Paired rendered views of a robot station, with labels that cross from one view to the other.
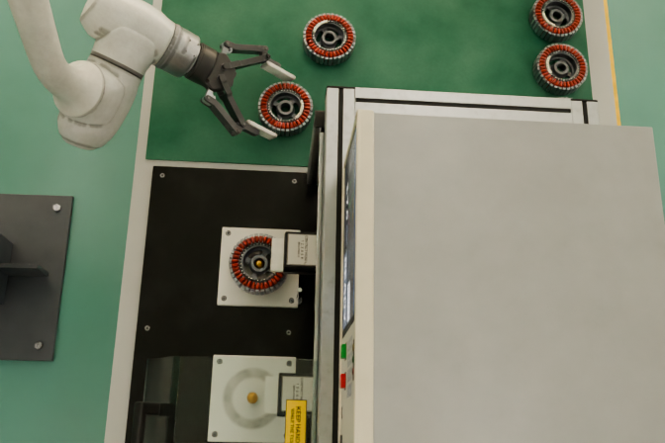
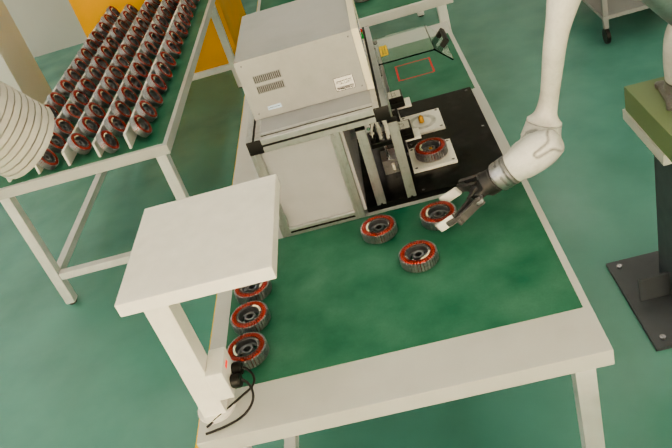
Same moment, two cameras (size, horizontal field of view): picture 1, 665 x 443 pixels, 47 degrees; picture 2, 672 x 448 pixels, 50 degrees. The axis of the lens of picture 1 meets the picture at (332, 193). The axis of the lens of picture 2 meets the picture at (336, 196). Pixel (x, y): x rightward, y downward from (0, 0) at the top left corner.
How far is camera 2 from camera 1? 2.49 m
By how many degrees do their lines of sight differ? 76
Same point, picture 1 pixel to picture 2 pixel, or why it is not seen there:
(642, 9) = not seen: outside the picture
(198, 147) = not seen: hidden behind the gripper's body
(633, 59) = not seen: outside the picture
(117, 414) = (485, 108)
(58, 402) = (589, 251)
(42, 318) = (627, 278)
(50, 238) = (653, 319)
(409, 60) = (360, 269)
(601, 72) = (223, 303)
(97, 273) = (605, 313)
